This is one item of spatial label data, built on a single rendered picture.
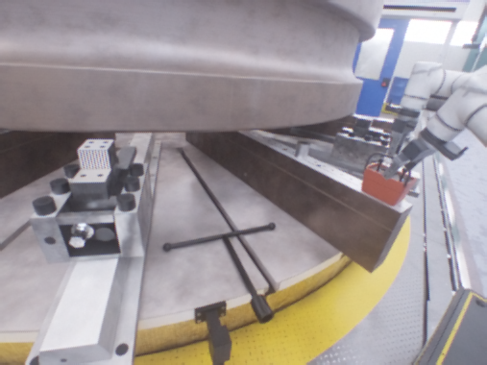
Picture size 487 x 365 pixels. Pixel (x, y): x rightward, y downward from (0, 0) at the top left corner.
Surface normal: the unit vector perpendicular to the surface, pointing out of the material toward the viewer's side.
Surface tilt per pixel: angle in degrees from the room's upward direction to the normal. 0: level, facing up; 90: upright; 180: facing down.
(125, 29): 87
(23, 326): 0
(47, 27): 82
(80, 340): 0
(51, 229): 90
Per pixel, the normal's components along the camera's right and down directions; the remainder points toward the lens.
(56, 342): 0.10, -0.87
